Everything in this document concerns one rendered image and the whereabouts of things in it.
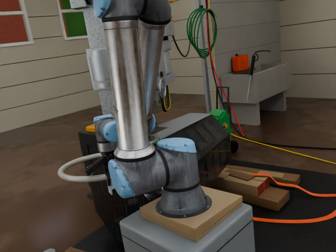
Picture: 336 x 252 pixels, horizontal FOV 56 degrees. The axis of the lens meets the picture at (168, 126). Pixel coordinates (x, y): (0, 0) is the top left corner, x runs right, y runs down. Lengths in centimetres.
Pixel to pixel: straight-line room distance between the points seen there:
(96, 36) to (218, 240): 242
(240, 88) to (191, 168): 404
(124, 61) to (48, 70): 758
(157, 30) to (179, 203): 64
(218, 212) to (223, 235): 8
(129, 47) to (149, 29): 14
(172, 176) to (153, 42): 49
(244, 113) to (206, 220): 430
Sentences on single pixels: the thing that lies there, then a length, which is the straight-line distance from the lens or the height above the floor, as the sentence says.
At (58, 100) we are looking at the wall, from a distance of 867.
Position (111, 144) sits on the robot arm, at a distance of 147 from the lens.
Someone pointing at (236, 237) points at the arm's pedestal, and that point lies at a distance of 131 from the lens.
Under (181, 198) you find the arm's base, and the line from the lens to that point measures 122.
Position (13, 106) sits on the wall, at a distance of 826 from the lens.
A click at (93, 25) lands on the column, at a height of 176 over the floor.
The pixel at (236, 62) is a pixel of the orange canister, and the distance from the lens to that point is 554.
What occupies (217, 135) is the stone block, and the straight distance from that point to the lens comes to 277.
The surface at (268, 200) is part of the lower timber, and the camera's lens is 292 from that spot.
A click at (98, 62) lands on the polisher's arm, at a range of 312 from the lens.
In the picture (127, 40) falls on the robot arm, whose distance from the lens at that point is 102.
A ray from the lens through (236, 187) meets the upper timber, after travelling 304.
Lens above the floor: 154
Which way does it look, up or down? 15 degrees down
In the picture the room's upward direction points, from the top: 8 degrees counter-clockwise
